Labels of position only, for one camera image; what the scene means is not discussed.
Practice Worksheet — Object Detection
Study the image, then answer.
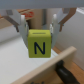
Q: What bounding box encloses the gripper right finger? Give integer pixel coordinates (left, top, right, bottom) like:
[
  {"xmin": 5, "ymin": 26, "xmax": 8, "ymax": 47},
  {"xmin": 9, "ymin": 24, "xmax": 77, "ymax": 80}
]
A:
[{"xmin": 49, "ymin": 7, "xmax": 78, "ymax": 42}]

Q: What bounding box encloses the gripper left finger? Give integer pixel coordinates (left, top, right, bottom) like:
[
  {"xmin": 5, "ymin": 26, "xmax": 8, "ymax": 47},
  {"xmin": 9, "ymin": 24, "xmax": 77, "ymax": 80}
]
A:
[{"xmin": 4, "ymin": 8, "xmax": 30, "ymax": 48}]

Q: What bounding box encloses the yellow block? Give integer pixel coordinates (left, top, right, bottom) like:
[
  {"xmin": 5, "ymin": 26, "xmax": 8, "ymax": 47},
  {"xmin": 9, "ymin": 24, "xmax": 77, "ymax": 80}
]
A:
[{"xmin": 27, "ymin": 29, "xmax": 55, "ymax": 60}]

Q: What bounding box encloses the wooden drawer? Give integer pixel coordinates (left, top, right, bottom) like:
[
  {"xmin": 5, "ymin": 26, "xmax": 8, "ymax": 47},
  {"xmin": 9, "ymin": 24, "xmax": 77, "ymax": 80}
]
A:
[{"xmin": 0, "ymin": 23, "xmax": 84, "ymax": 84}]

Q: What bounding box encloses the black drawer handle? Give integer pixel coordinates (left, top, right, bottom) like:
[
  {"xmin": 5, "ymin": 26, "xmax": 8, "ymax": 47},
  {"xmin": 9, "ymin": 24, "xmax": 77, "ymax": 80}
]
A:
[{"xmin": 54, "ymin": 59, "xmax": 82, "ymax": 84}]

